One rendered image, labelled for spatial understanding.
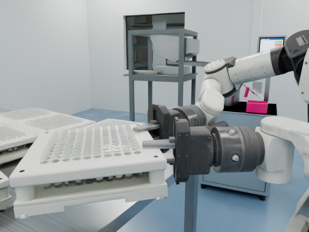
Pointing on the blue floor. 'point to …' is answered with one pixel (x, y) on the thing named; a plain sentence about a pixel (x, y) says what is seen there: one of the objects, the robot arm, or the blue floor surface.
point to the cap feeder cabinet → (214, 180)
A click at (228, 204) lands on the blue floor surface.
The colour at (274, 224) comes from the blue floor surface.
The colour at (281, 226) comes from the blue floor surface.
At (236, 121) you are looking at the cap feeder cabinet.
